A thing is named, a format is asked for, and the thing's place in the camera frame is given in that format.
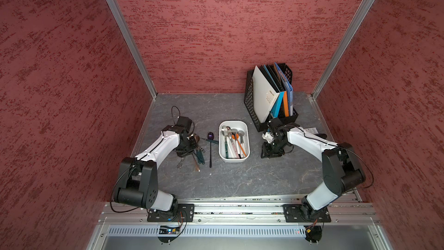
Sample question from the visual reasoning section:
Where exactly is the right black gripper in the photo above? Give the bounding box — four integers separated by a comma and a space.
260, 136, 288, 158

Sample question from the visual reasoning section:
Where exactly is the copper rose gold spoon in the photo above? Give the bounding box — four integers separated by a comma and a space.
193, 156, 201, 172

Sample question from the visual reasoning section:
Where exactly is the steel spoon white handle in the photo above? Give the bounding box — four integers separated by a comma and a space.
238, 130, 247, 157

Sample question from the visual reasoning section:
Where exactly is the white rectangular storage box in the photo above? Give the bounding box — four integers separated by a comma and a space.
219, 120, 251, 163

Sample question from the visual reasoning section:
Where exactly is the pink handled rainbow spoon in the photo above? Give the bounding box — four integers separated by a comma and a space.
228, 130, 241, 159

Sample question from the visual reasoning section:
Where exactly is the orange spoon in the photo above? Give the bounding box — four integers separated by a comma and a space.
232, 129, 246, 159

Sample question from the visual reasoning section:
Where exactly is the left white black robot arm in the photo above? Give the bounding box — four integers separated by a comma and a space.
111, 125, 194, 215

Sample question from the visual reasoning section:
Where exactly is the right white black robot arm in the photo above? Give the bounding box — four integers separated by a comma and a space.
261, 124, 366, 214

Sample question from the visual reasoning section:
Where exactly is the ornate silver spoon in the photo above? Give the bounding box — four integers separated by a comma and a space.
176, 157, 185, 169

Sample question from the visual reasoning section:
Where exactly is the blue white flat box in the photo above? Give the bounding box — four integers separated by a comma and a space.
305, 127, 320, 135

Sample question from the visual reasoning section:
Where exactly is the black mesh file holder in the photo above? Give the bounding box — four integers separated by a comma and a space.
244, 63, 298, 131

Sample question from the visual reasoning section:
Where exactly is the teal folder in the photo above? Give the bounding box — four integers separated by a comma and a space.
263, 64, 285, 118

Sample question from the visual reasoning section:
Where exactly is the orange folder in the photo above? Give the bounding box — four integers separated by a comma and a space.
282, 91, 290, 117

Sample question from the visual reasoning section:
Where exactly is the white folder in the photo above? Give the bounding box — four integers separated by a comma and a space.
252, 66, 279, 123

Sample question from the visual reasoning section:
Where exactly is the blue folder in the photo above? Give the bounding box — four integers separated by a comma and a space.
274, 63, 294, 117

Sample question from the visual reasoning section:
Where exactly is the gold spoon green handle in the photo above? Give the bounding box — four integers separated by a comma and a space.
194, 134, 219, 145

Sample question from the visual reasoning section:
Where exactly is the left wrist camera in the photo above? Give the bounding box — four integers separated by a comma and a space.
175, 116, 195, 135

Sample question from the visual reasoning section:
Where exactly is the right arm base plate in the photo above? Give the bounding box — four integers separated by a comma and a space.
283, 204, 331, 223

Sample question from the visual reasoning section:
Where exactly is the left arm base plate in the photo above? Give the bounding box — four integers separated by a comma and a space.
147, 204, 195, 223

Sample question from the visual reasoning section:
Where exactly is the aluminium front rail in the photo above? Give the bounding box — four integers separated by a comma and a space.
98, 198, 381, 226

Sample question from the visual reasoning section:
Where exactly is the left aluminium corner post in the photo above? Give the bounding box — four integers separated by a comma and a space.
105, 0, 158, 100

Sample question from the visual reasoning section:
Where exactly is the aluminium corner post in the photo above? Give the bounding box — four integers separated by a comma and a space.
311, 0, 375, 101
105, 0, 158, 100

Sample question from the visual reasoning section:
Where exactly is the right aluminium corner post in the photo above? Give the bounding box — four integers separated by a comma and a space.
311, 0, 375, 101

